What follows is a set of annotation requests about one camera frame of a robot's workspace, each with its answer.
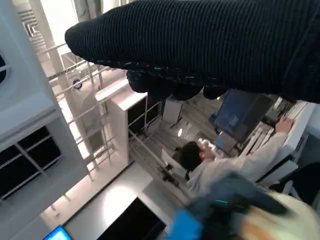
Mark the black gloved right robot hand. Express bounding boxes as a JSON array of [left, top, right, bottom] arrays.
[[64, 0, 320, 103]]

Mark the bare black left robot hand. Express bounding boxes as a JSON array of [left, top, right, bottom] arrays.
[[172, 172, 288, 240]]

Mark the round toy bread bun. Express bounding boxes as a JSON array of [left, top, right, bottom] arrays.
[[234, 191, 320, 240]]

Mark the seated person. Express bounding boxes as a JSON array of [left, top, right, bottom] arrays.
[[178, 116, 296, 193]]

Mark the dark blue computer monitor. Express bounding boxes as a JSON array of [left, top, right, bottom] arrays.
[[208, 88, 273, 141]]

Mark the white open shelf unit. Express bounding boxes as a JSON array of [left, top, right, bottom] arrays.
[[94, 79, 163, 141]]

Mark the white desk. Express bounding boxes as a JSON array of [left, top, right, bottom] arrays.
[[41, 171, 193, 240]]

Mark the ceiling air vent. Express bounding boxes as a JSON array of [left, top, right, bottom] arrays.
[[17, 8, 47, 51]]

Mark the bright blue computer screen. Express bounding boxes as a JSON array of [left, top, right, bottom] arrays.
[[41, 224, 72, 240]]

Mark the large white mesh cabinet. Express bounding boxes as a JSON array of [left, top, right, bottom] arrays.
[[0, 0, 90, 201]]

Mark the grey metal rail rack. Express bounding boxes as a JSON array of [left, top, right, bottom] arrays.
[[128, 131, 192, 193]]

